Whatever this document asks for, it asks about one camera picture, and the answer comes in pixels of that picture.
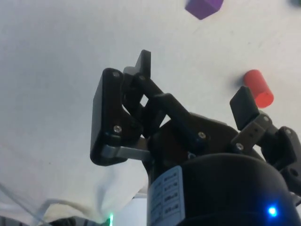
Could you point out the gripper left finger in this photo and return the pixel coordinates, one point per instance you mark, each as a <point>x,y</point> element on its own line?
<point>110,113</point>

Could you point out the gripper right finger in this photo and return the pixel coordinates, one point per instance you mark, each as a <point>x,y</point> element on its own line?
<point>243,108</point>

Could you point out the red cylinder block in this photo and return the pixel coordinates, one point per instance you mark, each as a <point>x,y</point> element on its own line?
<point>257,84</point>

